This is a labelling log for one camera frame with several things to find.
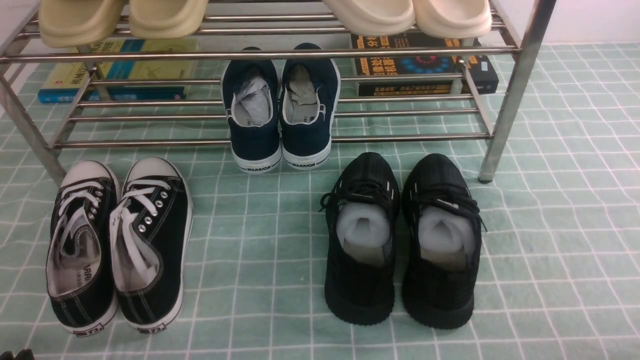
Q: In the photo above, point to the navy canvas shoe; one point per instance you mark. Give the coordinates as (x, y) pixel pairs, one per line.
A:
(310, 91)
(249, 92)

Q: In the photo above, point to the silver metal shoe rack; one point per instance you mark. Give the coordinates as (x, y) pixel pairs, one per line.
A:
(495, 133)

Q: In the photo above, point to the black knit sneaker left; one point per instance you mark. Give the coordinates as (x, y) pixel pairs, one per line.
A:
(361, 214)

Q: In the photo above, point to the black knit sneaker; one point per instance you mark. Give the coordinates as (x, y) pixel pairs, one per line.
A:
(445, 244)
(361, 214)

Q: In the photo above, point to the black knit sneaker right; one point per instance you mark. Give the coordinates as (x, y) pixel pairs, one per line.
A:
(445, 244)

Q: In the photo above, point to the black orange book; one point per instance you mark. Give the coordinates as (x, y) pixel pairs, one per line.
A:
(425, 65)

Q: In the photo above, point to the cream slipper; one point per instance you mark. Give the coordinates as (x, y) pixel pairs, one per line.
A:
(373, 17)
(453, 19)

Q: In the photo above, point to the black white sneaker right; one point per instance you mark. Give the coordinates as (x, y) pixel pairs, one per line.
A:
(149, 234)

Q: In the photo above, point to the black white sneaker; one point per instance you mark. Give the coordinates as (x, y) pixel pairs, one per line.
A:
(149, 234)
(78, 269)

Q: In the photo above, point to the cream slipper far right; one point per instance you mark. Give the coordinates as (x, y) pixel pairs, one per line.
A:
(453, 19)

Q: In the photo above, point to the beige slipper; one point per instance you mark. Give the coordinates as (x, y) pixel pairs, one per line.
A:
(73, 23)
(165, 19)

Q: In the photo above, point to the black white sneaker left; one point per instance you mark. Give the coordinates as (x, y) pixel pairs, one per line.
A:
(78, 269)

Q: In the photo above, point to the green checkered floor mat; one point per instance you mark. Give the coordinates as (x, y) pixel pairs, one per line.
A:
(558, 278)

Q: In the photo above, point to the yellow blue book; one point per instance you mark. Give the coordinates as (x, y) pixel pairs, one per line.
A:
(64, 82)

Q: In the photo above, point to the beige slipper far left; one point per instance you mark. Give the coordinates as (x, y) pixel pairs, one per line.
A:
(73, 23)

